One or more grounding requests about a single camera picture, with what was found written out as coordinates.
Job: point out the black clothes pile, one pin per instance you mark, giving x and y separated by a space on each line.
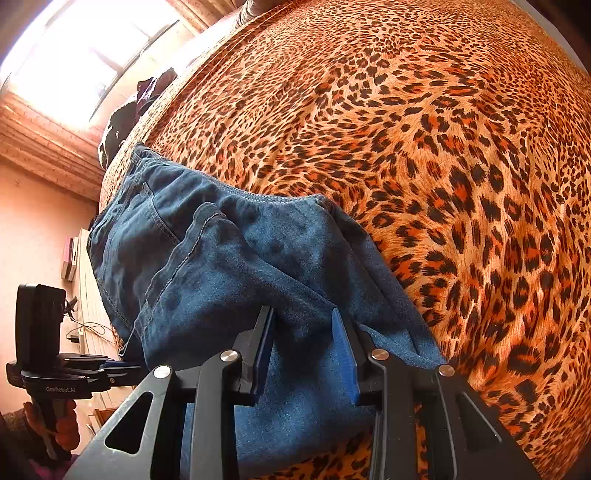
124 120

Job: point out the blue denim pants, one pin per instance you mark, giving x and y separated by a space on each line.
221 258

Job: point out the leopard print blanket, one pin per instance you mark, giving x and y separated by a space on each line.
415 138

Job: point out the pink patterned curtain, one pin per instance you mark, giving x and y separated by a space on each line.
41 143
203 11

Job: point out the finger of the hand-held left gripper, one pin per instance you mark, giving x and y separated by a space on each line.
122 368

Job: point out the person's left hand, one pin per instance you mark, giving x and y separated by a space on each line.
69 424

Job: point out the plain grey pillow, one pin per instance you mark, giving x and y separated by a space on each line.
258 7

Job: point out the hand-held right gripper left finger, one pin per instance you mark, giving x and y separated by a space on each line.
263 360

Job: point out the white cabinet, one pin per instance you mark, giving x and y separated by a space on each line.
92 295

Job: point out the window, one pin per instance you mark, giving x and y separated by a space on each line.
83 50

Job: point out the pink box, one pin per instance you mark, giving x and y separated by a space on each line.
69 258

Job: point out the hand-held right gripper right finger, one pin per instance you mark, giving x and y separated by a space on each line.
346 360

